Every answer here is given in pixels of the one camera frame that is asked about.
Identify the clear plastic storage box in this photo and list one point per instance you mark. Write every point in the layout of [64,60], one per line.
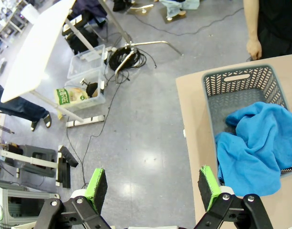
[93,100]
[86,60]

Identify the bright blue top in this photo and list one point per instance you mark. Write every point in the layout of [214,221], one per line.
[255,148]

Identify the silver light stand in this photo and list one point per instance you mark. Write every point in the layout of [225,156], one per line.
[126,33]

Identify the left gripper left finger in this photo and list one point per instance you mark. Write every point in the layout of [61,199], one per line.
[99,190]

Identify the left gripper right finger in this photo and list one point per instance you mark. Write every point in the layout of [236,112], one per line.
[204,188]

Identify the person's right hand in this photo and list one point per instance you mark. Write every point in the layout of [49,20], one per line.
[254,48]

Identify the green and white bag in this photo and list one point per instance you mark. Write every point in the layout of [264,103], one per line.
[69,95]

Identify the person in dark jeans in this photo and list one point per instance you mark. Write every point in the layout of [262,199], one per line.
[17,107]

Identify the white power strip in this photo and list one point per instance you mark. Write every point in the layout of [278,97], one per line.
[86,120]

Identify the grey plastic stool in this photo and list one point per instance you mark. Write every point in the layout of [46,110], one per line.
[38,155]

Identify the grey plastic crate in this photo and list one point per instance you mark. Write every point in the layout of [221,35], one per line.
[24,205]

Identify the person's right forearm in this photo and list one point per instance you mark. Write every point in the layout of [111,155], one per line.
[251,19]

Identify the person in black t-shirt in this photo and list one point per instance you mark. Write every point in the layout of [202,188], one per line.
[279,23]

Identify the black bag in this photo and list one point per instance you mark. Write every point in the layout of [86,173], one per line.
[81,40]

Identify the black foam blocks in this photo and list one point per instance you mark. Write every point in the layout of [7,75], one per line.
[64,167]

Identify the light blue jeans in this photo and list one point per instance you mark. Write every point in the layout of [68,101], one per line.
[176,6]

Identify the grey plastic lattice basket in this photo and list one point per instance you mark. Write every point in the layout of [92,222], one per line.
[231,97]

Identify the white rectangular table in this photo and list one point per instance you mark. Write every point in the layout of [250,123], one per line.
[33,47]

